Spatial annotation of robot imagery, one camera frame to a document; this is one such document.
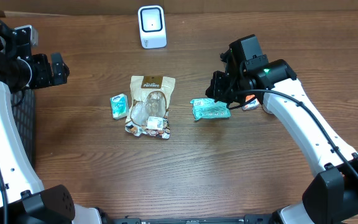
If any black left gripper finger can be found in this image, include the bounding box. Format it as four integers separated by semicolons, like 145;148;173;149
52;63;70;86
51;52;64;67

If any cardboard backdrop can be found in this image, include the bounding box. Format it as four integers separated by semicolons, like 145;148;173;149
0;0;358;17

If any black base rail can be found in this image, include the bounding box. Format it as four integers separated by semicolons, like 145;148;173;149
110;214;279;224

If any teal snack packet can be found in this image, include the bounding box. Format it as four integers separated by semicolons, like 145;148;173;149
190;98;231;121

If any small teal tissue pack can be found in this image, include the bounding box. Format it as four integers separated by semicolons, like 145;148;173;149
110;93;129;119

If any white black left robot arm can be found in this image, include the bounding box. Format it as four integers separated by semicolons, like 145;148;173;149
0;20;109;223

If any green lid jar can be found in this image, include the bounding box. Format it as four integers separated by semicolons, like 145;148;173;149
262;104;273;114

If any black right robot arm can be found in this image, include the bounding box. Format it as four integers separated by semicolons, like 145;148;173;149
206;35;358;224

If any brown beige snack pouch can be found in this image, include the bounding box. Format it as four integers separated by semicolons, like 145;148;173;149
125;76;176;139

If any orange packet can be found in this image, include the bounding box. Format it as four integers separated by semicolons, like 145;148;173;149
242;95;260;111

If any grey plastic mesh basket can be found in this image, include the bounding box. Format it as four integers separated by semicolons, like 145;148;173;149
11;90;36;168

